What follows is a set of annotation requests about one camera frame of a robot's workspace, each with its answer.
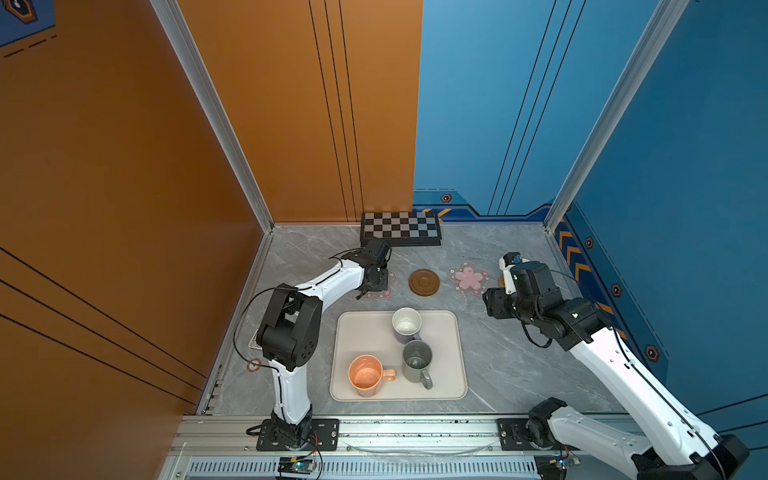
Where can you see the small red round token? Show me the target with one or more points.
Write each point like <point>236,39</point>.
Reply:
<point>254,366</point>

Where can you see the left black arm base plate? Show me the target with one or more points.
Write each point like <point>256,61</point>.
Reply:
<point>323,434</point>

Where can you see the aluminium left corner post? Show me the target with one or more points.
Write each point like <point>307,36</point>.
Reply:
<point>177,31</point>

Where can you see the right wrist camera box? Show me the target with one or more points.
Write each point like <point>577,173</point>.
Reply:
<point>525,277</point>

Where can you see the white lavender mug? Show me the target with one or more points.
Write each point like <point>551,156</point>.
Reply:
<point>406,323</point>

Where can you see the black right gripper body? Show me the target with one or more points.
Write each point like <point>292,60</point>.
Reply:
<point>505,305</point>

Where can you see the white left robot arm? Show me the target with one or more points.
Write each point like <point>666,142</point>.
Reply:
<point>289,334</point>

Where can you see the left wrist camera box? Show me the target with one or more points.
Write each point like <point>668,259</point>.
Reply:
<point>377,249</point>

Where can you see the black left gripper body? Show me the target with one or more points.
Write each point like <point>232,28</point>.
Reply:
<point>381,282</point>

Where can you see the brown wooden round coaster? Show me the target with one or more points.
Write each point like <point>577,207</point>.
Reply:
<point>424,282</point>

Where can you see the black white chessboard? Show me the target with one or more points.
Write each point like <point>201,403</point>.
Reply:
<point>402,229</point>

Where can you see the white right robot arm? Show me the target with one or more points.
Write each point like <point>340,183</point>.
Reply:
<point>673,443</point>

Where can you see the aluminium front rail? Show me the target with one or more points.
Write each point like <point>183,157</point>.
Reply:
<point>398,446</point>

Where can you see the aluminium corner post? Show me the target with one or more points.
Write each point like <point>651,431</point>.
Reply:
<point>177,31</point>
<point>652,40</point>

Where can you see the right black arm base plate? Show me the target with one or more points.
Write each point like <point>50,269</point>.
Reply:
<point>514,434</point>

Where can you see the pink flower coaster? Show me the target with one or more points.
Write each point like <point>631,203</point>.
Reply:
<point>468,279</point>
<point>392,283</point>

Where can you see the aluminium right corner post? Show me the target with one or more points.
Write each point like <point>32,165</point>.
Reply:
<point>652,40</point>

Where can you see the small right circuit board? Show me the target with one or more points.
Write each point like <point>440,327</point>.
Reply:
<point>555,467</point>

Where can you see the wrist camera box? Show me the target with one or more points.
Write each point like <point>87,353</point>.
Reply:
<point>377,249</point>
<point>525,277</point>

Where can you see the beige serving tray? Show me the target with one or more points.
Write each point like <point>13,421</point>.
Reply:
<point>371,332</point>

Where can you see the orange pink mug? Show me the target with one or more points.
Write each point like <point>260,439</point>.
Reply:
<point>367,375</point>

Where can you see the grey mug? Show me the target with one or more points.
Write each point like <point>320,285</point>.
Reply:
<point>416,358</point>

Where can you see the green circuit board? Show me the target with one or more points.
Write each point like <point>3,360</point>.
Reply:
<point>295,467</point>

